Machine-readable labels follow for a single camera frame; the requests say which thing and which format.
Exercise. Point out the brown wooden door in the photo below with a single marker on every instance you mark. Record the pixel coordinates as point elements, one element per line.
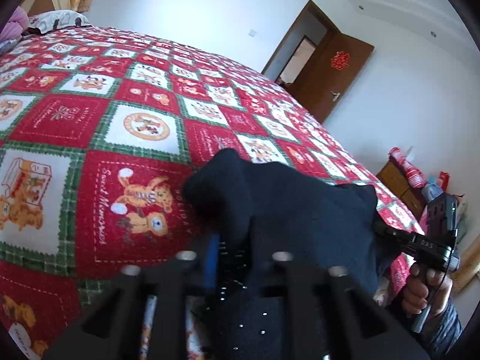
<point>330,78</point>

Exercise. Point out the person's right forearm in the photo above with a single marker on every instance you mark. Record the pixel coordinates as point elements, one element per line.
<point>440,333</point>

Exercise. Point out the grey striped cloth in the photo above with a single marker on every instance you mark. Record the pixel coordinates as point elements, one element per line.
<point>7,44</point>

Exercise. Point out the blue grey bottle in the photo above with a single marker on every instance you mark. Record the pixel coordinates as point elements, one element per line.
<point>431,192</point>

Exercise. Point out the person's right hand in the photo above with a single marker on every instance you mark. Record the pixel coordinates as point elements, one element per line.
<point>416,292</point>

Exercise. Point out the wooden nightstand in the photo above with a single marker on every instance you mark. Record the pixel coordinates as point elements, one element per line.
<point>397,183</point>

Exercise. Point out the white patterned pillow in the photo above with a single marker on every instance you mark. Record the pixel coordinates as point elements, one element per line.
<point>56,20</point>

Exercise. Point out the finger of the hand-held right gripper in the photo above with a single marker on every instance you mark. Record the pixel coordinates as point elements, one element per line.
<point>393,236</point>

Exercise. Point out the pink quilt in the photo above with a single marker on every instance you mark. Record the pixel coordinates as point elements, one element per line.
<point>13,24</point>

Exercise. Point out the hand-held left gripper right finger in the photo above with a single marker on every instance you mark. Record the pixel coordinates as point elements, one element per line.
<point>287,283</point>

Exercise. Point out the red paper door decoration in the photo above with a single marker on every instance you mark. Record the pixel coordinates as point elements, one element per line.
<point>339,60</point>

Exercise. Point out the red striped cloth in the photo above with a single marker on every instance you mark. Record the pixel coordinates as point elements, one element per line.
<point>408,167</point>

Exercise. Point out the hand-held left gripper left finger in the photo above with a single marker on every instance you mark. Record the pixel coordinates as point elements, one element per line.
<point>212,258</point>

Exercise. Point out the red printed blanket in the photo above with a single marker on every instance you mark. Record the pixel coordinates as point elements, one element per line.
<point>112,120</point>

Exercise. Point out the black pants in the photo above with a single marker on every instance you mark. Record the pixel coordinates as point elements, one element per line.
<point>292,202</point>

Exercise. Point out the brown door frame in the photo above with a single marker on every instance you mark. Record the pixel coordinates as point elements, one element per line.
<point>285,41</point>

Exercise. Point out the red bag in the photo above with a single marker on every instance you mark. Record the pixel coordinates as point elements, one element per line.
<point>443,180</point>

